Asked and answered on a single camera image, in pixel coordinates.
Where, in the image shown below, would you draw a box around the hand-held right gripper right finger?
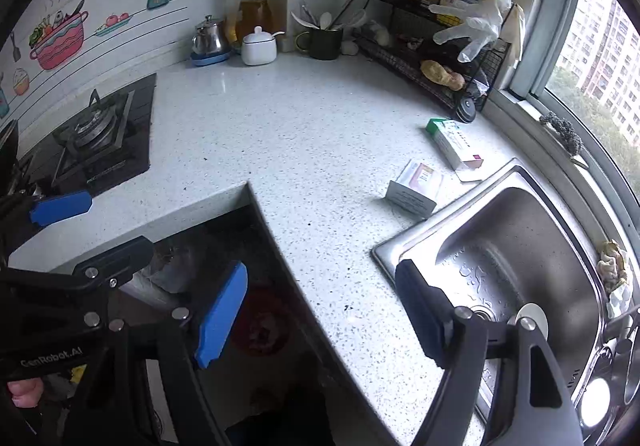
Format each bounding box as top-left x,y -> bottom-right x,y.
395,259 -> 586,446

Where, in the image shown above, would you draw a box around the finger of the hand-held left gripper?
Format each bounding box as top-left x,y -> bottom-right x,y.
0,190 -> 94,253
0,235 -> 155,293

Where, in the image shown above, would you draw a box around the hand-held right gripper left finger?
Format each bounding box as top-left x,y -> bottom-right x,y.
65,260 -> 249,446

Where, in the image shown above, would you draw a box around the red trash bin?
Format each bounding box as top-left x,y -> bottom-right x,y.
235,286 -> 293,357

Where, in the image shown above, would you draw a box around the person's left hand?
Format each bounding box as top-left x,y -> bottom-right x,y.
7,375 -> 46,409

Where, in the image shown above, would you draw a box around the dark frying pan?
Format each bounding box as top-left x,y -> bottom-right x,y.
0,120 -> 20,177

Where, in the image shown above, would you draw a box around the black gas stove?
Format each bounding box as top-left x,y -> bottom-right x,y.
17,72 -> 157,199

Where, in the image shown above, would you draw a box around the stainless steel sink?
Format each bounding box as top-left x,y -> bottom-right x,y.
371,157 -> 631,446

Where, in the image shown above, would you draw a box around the white pink carton box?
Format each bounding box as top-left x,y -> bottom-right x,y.
386,159 -> 445,220

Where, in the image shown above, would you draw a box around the green white carton box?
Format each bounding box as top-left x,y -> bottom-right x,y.
426,119 -> 483,172

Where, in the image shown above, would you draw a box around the beige dish rag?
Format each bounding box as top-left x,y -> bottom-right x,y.
597,239 -> 631,294

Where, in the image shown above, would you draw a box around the black round lid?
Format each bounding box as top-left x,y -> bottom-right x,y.
452,96 -> 477,124

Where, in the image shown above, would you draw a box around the blue round coaster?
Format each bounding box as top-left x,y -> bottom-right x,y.
190,50 -> 233,67

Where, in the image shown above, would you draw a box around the steel wool scrubber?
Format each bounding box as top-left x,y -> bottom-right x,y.
540,111 -> 583,154

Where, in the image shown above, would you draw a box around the steel teapot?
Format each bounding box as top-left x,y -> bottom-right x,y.
192,15 -> 228,56

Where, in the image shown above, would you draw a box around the ginger root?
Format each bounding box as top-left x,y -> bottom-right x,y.
420,59 -> 466,91

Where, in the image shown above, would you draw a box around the white lidded sugar jar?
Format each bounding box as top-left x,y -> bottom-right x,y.
241,26 -> 278,66

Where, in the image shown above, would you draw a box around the glass carafe amber liquid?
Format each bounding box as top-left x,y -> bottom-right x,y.
235,0 -> 275,44

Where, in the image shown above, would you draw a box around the black mug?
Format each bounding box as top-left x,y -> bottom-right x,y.
295,26 -> 344,61

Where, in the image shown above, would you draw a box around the clear disposable glove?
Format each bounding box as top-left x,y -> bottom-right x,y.
428,0 -> 516,63

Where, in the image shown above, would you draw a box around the cream hanging cloth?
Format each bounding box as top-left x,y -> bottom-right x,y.
500,4 -> 526,62

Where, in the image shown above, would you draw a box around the dark chopsticks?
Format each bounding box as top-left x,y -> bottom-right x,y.
332,0 -> 359,27

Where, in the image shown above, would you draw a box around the apartment buildings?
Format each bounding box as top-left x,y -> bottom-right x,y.
555,0 -> 640,147

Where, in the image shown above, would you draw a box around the kitchen wall sticker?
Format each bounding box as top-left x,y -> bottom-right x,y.
0,0 -> 191,119

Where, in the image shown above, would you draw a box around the black wire rack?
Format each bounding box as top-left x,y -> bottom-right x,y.
352,0 -> 516,112

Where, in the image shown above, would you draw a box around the grey window frame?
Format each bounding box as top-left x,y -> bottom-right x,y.
505,0 -> 640,207

